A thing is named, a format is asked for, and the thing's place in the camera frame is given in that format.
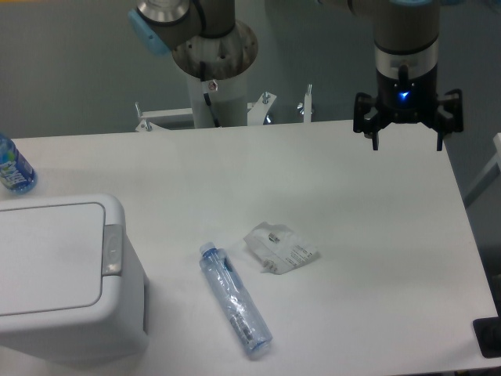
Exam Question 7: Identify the white frame leg right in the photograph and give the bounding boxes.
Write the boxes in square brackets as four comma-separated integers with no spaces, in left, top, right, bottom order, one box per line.
[463,133,500,208]

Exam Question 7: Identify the white lidded trash can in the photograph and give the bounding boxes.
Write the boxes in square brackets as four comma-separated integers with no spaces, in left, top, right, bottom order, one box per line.
[1,194,149,363]

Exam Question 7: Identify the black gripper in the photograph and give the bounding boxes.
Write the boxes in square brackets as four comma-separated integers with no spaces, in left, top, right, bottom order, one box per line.
[353,67,464,151]

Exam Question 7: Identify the blue labelled water bottle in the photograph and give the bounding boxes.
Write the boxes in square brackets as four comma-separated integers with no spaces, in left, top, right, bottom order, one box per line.
[1,134,38,194]

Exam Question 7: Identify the empty clear plastic bottle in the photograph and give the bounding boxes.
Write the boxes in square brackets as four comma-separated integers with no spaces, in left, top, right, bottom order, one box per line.
[199,242,272,360]

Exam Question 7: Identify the grey trash can push button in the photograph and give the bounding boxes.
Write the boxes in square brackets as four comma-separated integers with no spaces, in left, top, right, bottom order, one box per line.
[102,225,124,277]

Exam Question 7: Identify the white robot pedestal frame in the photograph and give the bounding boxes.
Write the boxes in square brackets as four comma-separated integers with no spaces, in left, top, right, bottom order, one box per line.
[134,19,316,133]

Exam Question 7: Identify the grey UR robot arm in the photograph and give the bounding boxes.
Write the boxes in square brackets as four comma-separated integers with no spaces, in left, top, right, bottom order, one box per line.
[128,1,463,149]

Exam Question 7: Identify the clear plastic packet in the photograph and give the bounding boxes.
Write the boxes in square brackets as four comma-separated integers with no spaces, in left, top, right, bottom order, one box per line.
[243,222,320,275]

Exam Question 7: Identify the black clamp at table edge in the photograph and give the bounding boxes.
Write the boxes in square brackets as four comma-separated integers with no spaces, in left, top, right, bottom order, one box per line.
[473,316,500,359]

